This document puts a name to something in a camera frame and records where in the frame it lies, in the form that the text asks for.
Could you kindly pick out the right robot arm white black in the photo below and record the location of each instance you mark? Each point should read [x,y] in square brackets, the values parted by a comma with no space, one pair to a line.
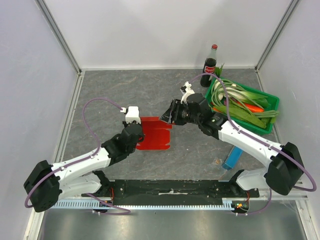
[282,163]

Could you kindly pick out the leek with green leaves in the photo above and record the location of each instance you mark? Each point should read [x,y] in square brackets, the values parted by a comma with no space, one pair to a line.
[237,92]

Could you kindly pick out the orange carrot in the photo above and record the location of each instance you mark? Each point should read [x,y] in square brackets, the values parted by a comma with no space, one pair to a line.
[252,108]

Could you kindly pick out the light blue slotted cable duct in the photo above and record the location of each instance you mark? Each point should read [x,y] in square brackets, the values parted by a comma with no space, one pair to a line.
[91,204]

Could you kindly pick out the green plastic crate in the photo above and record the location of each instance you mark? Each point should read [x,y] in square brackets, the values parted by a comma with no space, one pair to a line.
[253,128]

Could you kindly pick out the red paper box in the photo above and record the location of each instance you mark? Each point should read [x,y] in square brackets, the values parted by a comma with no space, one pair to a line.
[157,134]

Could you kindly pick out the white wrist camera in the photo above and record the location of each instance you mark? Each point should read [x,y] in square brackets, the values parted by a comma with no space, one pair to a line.
[186,91]
[132,114]

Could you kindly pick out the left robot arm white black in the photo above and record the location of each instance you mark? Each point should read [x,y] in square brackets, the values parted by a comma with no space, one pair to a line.
[48,183]

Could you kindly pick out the cola glass bottle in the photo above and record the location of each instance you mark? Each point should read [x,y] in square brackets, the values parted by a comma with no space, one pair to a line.
[209,67]

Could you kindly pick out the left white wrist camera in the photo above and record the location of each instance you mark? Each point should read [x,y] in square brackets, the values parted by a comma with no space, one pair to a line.
[132,114]

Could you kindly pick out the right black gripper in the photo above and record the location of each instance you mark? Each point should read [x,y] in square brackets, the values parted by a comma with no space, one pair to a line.
[175,112]

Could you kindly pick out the blue rectangular box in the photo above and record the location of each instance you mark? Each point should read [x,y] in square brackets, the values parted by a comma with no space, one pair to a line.
[232,158]

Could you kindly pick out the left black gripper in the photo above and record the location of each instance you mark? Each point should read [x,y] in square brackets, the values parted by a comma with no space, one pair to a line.
[125,124]

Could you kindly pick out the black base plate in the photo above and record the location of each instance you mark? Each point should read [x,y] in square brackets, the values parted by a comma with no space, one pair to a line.
[137,192]

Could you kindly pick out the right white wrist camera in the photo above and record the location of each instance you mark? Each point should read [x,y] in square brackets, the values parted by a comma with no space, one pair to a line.
[186,91]

